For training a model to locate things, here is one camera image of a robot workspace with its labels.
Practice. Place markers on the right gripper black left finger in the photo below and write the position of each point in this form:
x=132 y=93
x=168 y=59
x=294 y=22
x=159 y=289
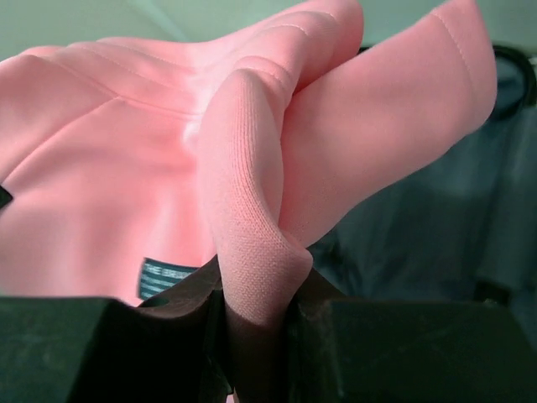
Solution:
x=171 y=348

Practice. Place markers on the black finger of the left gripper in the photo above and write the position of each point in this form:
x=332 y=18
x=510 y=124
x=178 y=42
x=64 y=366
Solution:
x=5 y=197

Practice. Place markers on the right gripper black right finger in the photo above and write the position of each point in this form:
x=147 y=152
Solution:
x=347 y=349

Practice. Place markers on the pink sweatshirt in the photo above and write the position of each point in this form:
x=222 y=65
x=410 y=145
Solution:
x=248 y=148

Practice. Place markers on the pink hard-shell suitcase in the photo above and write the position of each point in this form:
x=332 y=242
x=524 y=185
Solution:
x=463 y=227

